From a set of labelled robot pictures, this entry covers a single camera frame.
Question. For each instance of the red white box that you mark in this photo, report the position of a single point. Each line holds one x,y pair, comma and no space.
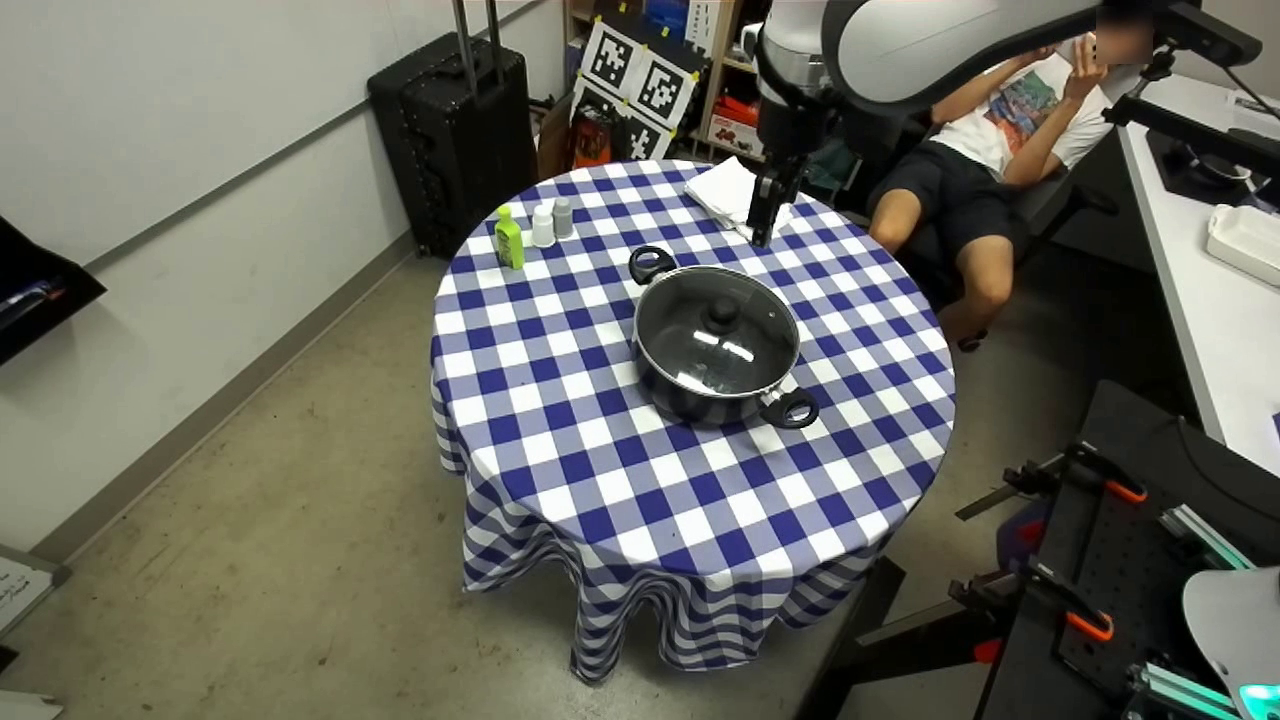
737,122

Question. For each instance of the teal clamp bar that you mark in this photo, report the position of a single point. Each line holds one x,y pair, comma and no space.
1206,539
1184,688

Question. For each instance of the white folded cloth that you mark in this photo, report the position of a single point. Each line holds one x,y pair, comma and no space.
721,184

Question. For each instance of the black suitcase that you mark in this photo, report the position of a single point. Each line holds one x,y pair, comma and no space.
452,135

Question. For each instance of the grey rounded lamp head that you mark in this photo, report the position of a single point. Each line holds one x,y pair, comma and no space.
1233,626

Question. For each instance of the green bottle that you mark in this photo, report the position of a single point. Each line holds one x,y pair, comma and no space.
508,241

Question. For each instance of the white device box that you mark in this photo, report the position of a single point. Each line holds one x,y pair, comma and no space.
1244,241

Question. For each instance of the small white bottle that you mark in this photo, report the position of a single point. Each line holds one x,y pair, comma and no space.
541,225

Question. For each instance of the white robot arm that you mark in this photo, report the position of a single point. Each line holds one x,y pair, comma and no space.
962,44

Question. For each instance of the white flat base plate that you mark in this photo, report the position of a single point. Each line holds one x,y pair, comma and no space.
26,592

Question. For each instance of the wooden shelf unit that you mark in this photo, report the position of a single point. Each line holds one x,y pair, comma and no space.
712,65

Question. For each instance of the glass pot lid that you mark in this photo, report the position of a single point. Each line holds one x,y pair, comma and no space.
681,340

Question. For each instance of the small grey bottle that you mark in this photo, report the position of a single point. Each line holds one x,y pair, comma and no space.
560,216

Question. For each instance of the seated person white t-shirt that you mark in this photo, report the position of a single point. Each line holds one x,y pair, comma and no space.
1012,122

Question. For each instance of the black electronic device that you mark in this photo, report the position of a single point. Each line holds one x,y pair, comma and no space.
1206,160

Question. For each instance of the fiducial marker board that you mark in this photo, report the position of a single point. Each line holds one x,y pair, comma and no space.
661,88
615,59

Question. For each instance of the blue white checkered tablecloth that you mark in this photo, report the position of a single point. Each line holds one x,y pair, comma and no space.
602,452

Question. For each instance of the white desk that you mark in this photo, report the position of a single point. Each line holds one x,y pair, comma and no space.
1227,347

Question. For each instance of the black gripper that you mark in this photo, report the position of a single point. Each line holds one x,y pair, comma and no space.
782,152

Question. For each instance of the dark stand leg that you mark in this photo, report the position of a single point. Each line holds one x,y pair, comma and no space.
853,633
921,637

